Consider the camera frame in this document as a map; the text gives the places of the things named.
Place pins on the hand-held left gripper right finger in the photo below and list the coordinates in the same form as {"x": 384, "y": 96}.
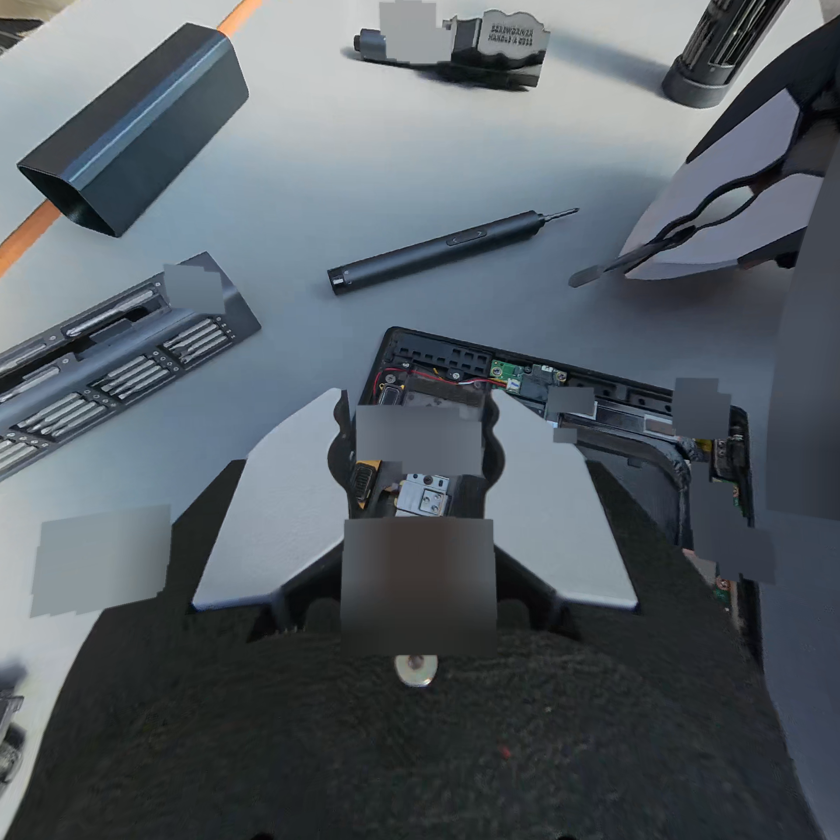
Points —
{"x": 558, "y": 518}

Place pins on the dark grey electric screwdriver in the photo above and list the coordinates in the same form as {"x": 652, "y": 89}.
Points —
{"x": 426, "y": 253}

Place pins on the dark grey bit tray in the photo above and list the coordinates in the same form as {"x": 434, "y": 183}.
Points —
{"x": 79, "y": 367}

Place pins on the dark slotted bit holder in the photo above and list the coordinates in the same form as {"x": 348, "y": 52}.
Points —
{"x": 702, "y": 79}

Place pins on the black laptop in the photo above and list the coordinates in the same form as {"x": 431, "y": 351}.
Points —
{"x": 630, "y": 407}

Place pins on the dark grey case sleeve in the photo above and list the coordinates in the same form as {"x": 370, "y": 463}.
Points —
{"x": 164, "y": 118}

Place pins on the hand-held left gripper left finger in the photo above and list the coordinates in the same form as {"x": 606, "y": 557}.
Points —
{"x": 275, "y": 512}

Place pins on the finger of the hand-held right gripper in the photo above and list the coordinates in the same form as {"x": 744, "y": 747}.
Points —
{"x": 754, "y": 236}
{"x": 735, "y": 157}

